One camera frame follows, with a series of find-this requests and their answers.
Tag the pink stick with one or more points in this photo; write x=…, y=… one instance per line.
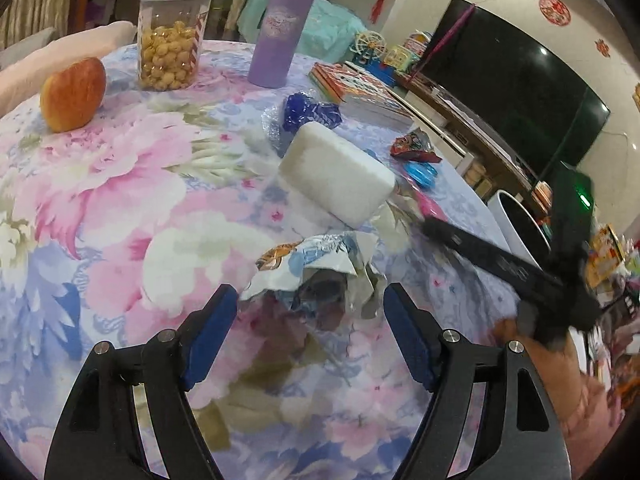
x=450, y=35

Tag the round red wall sticker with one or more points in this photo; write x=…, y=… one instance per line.
x=554, y=9

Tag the blue plastic wrapper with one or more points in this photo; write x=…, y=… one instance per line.
x=420, y=171

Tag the white foam block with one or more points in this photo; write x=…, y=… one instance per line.
x=335, y=172

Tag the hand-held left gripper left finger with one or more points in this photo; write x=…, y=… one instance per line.
x=210, y=330

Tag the person's right forearm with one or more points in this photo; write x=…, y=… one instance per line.
x=585, y=420

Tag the floral tablecloth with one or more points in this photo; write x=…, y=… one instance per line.
x=150, y=210

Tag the white wooden television cabinet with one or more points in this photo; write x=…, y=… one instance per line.
x=450, y=110

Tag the red yellow apple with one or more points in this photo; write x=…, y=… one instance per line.
x=72, y=95

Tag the stack of books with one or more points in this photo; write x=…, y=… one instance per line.
x=365, y=92

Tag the blue white wrapper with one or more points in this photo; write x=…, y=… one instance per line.
x=320, y=255

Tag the gold red wall sticker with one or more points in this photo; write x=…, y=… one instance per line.
x=637, y=96

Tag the person's right hand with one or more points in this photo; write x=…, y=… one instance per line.
x=525, y=352

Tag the ferris wheel toy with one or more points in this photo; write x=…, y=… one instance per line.
x=367, y=47

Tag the teal cloth covered furniture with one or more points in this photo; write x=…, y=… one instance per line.
x=325, y=20

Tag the colourful toy house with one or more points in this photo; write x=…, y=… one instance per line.
x=402, y=56

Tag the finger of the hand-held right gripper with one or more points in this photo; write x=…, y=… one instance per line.
x=485, y=252

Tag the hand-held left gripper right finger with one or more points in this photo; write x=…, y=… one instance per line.
x=407, y=335

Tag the clear plastic snack jar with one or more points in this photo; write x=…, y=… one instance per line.
x=170, y=40

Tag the purple thermos bottle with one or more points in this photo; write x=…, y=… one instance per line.
x=280, y=35

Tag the pink wrapper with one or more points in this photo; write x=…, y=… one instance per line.
x=431, y=207

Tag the dark red snack packet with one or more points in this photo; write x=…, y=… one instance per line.
x=415, y=145

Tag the black flat television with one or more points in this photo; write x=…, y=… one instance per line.
x=520, y=90

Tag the white rimmed trash bin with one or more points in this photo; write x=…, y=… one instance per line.
x=517, y=225

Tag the small red wall sticker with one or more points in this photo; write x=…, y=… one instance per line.
x=602, y=47

